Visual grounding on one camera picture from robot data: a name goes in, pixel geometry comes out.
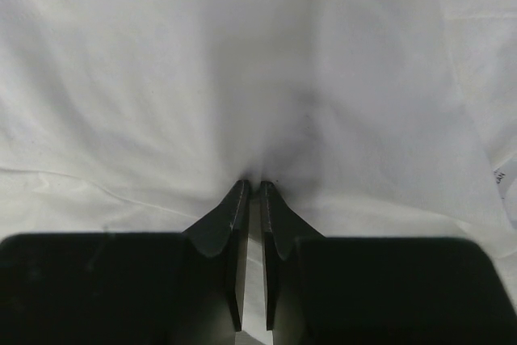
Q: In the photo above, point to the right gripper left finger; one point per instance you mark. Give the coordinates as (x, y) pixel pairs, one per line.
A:
(129, 288)

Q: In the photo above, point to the white t shirt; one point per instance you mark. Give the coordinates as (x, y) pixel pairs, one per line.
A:
(372, 118)

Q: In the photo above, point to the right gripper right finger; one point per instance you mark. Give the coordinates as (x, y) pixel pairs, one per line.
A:
(345, 290)

